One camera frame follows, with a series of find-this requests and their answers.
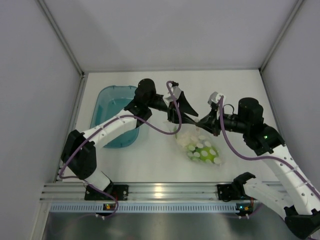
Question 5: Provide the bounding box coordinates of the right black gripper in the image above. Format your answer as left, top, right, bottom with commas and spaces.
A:
195, 107, 249, 137

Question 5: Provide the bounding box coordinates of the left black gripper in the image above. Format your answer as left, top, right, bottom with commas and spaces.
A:
146, 90, 198, 125

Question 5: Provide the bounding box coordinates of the clear zip top bag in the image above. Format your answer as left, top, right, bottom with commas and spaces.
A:
165, 121, 225, 167

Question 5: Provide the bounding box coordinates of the fake cauliflower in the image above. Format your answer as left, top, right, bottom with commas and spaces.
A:
175, 130, 198, 151

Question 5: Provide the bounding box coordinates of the green fake fruit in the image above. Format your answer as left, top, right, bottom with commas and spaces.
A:
186, 141, 222, 165

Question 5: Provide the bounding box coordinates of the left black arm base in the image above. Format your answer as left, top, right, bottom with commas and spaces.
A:
84, 184, 129, 201

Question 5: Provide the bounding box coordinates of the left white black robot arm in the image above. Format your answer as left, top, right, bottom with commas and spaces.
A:
59, 78, 198, 200

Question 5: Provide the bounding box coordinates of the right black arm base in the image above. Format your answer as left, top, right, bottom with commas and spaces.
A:
217, 183, 245, 202

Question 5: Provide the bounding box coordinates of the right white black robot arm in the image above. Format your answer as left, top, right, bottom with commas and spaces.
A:
196, 92, 320, 240

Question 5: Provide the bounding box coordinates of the teal plastic bin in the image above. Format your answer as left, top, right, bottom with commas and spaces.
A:
90, 85, 139, 149

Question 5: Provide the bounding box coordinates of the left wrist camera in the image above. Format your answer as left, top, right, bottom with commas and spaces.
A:
168, 81, 182, 100

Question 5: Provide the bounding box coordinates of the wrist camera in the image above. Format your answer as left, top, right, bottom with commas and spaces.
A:
207, 91, 226, 106
168, 81, 182, 100

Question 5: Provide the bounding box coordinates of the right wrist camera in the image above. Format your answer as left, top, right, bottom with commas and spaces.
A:
207, 91, 226, 106

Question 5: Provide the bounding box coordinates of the grey slotted cable duct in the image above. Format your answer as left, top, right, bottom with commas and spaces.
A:
50, 202, 240, 214

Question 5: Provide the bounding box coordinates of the aluminium mounting rail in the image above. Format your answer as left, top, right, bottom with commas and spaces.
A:
39, 181, 313, 203

